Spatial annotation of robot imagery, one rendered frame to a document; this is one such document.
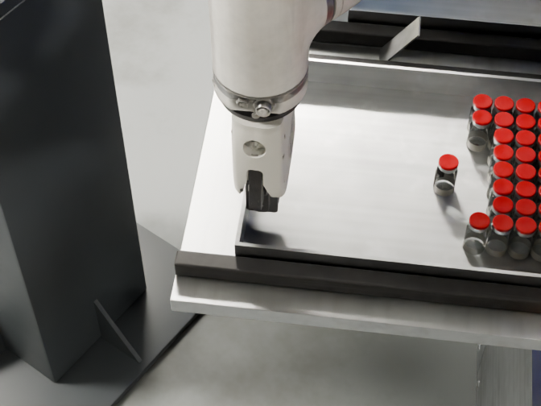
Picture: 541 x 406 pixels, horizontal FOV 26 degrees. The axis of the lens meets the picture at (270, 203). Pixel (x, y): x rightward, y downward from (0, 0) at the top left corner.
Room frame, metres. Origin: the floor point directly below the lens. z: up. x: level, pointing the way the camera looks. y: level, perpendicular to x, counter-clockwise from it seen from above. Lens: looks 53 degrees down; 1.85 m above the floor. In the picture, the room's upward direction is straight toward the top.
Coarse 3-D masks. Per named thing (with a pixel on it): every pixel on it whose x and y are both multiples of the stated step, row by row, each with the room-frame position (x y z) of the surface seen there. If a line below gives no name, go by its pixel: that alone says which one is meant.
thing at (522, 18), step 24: (384, 0) 1.04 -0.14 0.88; (408, 0) 1.04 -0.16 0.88; (432, 0) 1.04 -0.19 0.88; (456, 0) 1.04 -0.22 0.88; (480, 0) 1.04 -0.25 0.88; (504, 0) 1.04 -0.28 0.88; (528, 0) 1.04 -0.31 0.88; (384, 24) 0.98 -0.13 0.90; (408, 24) 0.98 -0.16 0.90; (432, 24) 0.97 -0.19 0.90; (456, 24) 0.97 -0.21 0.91; (480, 24) 0.97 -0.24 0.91; (504, 24) 0.96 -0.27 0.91; (528, 24) 0.96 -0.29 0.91
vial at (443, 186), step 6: (438, 168) 0.75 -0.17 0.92; (456, 168) 0.75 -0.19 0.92; (438, 174) 0.75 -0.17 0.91; (444, 174) 0.74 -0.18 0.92; (450, 174) 0.74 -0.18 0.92; (456, 174) 0.75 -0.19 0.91; (438, 180) 0.74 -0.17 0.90; (444, 180) 0.74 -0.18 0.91; (450, 180) 0.74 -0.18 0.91; (438, 186) 0.74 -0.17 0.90; (444, 186) 0.74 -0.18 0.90; (450, 186) 0.74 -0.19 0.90; (438, 192) 0.74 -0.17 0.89; (444, 192) 0.74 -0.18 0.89; (450, 192) 0.74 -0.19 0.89
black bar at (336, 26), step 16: (320, 32) 0.97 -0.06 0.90; (336, 32) 0.96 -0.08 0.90; (352, 32) 0.96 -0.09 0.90; (368, 32) 0.96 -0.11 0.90; (384, 32) 0.96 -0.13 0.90; (432, 32) 0.96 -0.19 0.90; (448, 32) 0.96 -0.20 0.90; (464, 32) 0.96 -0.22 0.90; (416, 48) 0.95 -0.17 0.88; (432, 48) 0.95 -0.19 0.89; (448, 48) 0.95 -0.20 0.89; (464, 48) 0.95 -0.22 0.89; (480, 48) 0.94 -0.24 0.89; (496, 48) 0.94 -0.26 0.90; (512, 48) 0.94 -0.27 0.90; (528, 48) 0.94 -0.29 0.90
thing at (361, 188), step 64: (320, 64) 0.90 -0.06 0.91; (320, 128) 0.83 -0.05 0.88; (384, 128) 0.83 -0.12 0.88; (448, 128) 0.83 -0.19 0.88; (320, 192) 0.75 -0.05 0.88; (384, 192) 0.75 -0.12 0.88; (256, 256) 0.65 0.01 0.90; (320, 256) 0.65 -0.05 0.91; (384, 256) 0.67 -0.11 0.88; (448, 256) 0.67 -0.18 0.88
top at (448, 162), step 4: (440, 156) 0.76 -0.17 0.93; (444, 156) 0.76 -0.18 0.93; (448, 156) 0.76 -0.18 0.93; (452, 156) 0.76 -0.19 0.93; (440, 160) 0.75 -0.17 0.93; (444, 160) 0.75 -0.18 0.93; (448, 160) 0.75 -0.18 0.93; (452, 160) 0.75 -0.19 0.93; (456, 160) 0.75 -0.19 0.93; (440, 164) 0.75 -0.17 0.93; (444, 164) 0.75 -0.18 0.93; (448, 164) 0.75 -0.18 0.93; (452, 164) 0.75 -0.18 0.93; (456, 164) 0.75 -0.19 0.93; (444, 168) 0.74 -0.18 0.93; (448, 168) 0.74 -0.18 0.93; (452, 168) 0.74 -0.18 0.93
